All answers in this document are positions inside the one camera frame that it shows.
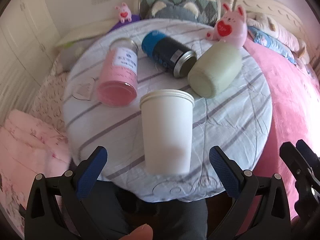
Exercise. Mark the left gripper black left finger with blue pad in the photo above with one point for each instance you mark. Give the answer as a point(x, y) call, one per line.
point(43, 218)

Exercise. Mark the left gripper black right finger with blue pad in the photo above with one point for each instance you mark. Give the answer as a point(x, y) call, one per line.
point(272, 217)

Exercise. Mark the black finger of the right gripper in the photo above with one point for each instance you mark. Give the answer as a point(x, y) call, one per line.
point(303, 163)

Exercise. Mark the white paper cup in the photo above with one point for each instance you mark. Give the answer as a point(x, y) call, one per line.
point(167, 124)

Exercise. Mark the pale green ceramic cup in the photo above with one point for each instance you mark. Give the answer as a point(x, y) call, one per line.
point(215, 69)

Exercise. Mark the bare fingertip at bottom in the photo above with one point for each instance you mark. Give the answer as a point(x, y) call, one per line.
point(143, 232)

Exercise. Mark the pink fleece blanket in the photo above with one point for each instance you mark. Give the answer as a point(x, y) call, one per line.
point(295, 113)

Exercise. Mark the pink folded quilt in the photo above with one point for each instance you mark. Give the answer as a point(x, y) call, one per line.
point(29, 146)

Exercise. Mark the striped white round tablecloth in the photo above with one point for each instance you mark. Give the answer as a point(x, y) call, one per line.
point(238, 120)

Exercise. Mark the heart patterned bed sheet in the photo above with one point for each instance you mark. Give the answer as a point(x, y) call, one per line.
point(47, 105)

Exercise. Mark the blue patterned pillow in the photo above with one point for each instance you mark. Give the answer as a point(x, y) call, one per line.
point(271, 43)

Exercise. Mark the pink bottle with white label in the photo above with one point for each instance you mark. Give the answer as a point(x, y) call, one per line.
point(117, 86)

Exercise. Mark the beige plush toy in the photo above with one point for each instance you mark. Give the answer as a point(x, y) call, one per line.
point(271, 27)

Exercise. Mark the grey flowered pillow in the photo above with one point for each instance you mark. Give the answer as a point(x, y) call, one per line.
point(69, 55)

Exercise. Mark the large pink bunny plush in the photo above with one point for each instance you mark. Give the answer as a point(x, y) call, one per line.
point(231, 28)

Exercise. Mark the blue and black can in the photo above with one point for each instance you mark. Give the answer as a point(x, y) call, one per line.
point(171, 54)

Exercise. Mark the cream wooden headboard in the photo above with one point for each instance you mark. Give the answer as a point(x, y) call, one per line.
point(296, 16)

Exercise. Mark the white wardrobe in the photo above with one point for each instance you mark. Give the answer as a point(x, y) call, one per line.
point(28, 38)

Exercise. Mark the cream bedside shelf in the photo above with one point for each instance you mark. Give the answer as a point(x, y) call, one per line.
point(87, 31)

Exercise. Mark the green diamond patterned cushion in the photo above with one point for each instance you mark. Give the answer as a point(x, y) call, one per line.
point(210, 10)

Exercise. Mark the purple cushion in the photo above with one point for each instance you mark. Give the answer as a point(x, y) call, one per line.
point(118, 25)

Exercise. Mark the small pink bunny plush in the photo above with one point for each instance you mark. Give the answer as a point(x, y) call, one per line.
point(124, 13)

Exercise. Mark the grey cat plush pillow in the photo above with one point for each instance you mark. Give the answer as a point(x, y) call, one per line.
point(186, 11)

